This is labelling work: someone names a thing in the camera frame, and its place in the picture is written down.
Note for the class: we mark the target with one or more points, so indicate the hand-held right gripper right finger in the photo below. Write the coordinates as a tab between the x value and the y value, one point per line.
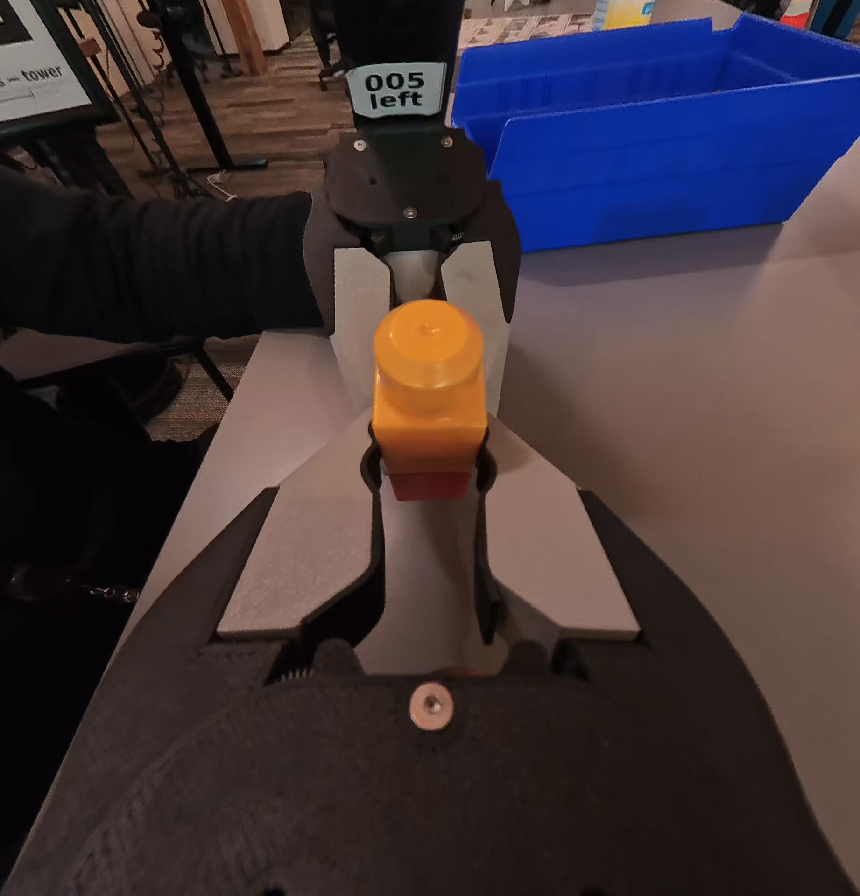
556	560

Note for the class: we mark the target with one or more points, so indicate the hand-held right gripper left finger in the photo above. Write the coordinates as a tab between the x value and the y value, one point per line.
297	560

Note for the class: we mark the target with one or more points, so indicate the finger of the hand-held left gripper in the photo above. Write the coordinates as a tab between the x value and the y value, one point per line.
357	308
483	301

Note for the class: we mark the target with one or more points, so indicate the yellow mega block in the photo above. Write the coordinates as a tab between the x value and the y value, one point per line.
430	399

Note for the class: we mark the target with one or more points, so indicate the red mega block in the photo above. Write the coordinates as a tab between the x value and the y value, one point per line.
430	486

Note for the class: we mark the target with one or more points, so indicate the blue plastic bin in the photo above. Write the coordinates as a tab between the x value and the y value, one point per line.
654	154

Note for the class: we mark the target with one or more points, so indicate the person's left forearm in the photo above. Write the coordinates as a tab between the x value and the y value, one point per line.
136	259

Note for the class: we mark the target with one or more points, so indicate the black standing desk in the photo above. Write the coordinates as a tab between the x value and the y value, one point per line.
192	84

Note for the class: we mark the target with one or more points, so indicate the blue white wipes canister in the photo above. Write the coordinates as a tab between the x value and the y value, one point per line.
623	11

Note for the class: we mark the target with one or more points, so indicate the framed marker sign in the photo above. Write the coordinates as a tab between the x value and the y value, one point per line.
31	63

